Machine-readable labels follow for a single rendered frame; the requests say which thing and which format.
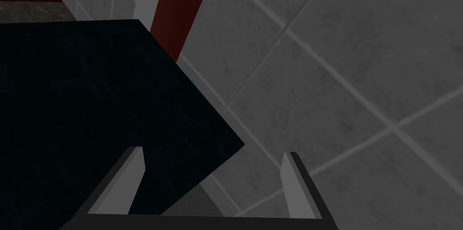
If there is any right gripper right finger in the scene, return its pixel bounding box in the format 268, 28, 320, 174
280, 151, 323, 220

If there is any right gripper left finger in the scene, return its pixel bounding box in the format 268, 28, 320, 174
86, 146, 146, 216

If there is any dark red door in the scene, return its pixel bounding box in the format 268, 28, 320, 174
149, 0, 216, 64

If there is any black table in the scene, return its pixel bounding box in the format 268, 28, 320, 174
0, 19, 246, 230

